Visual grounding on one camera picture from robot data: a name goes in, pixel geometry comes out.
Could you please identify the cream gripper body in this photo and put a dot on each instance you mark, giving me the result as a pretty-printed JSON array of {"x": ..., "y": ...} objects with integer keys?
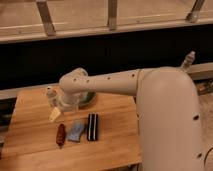
[{"x": 54, "y": 114}]

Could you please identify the dark red pepper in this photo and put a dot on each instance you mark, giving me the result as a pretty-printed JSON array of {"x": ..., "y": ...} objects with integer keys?
[{"x": 61, "y": 134}]

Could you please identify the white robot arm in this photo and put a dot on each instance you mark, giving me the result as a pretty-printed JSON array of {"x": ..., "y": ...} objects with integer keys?
[{"x": 167, "y": 104}]

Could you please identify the small white bottle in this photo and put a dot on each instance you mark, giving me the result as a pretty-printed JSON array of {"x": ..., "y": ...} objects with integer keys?
[{"x": 50, "y": 94}]

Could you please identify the blue sponge cloth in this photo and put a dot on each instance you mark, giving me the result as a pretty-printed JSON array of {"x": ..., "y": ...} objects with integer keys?
[{"x": 75, "y": 132}]

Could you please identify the black white striped block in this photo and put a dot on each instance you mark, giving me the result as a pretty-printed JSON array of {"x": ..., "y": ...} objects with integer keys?
[{"x": 92, "y": 127}]

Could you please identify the clear plastic water bottle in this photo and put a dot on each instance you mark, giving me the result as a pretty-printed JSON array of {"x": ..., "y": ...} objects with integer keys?
[{"x": 189, "y": 59}]

